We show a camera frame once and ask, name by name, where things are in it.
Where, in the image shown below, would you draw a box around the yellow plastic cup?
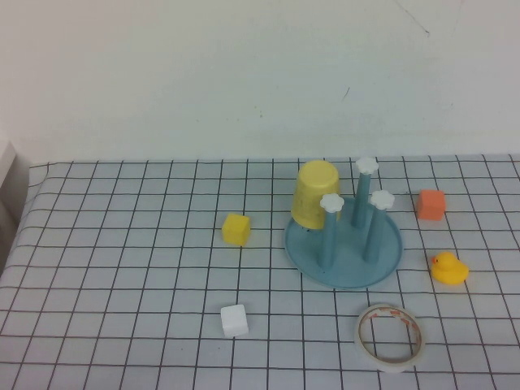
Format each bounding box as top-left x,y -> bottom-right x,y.
290,160 -> 341,231

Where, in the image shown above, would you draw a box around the blue cup stand white caps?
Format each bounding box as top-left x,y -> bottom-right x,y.
284,157 -> 404,290

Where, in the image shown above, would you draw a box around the yellow foam cube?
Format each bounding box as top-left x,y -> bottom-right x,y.
221,213 -> 250,247

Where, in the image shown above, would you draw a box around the white foam cube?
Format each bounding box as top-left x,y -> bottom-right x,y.
219,304 -> 249,338

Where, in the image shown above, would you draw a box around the orange foam cube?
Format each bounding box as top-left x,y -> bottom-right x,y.
415,188 -> 447,222

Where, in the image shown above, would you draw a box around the white tape roll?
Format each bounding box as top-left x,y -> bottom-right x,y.
353,303 -> 427,373

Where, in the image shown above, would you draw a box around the yellow rubber duck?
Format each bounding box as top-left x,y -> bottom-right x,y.
430,251 -> 470,285

